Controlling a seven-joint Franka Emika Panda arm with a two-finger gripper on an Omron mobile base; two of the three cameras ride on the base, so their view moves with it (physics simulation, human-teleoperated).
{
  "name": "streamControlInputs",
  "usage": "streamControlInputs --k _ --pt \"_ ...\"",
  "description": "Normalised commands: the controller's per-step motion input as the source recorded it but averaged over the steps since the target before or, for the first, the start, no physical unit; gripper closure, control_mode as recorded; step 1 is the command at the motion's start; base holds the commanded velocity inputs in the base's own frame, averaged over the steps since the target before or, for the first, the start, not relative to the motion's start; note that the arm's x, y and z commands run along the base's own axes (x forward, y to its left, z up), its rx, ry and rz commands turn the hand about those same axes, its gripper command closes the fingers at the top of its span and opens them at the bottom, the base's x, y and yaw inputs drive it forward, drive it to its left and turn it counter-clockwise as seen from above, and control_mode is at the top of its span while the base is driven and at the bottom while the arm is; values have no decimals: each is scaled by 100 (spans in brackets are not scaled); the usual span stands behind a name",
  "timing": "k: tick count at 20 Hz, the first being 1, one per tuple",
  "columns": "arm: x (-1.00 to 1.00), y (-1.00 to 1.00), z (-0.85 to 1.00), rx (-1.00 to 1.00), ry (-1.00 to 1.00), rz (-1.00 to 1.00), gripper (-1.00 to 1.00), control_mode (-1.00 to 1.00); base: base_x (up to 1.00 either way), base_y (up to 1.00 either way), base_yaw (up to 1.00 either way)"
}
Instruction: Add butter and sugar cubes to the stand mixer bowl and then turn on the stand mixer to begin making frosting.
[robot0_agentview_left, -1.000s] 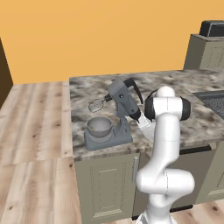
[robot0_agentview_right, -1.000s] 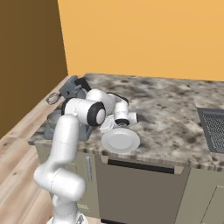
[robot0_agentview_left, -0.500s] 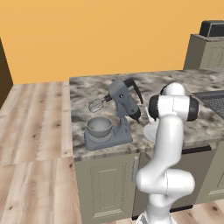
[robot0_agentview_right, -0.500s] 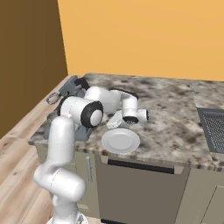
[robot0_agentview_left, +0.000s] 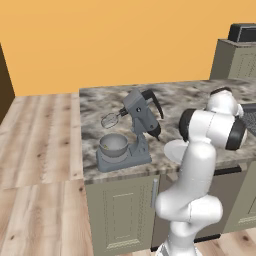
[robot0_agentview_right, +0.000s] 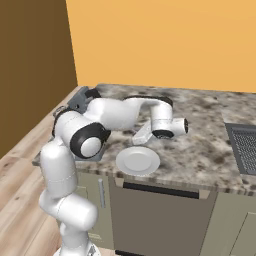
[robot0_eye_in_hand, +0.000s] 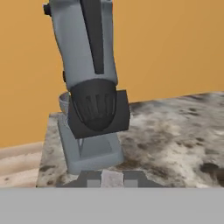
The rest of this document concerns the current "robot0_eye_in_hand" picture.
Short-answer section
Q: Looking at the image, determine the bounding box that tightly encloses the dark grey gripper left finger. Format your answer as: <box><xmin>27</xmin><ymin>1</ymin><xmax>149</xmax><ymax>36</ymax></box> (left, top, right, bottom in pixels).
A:
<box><xmin>57</xmin><ymin>170</ymin><xmax>103</xmax><ymax>189</ymax></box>

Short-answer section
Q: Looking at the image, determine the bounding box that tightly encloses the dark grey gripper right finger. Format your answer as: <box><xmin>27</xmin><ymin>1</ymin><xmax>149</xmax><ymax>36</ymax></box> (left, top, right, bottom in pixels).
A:
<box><xmin>122</xmin><ymin>170</ymin><xmax>165</xmax><ymax>189</ymax></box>

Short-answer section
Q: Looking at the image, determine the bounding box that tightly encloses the grey stand mixer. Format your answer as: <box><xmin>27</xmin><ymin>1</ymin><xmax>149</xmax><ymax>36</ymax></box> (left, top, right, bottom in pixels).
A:
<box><xmin>43</xmin><ymin>0</ymin><xmax>131</xmax><ymax>176</ymax></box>

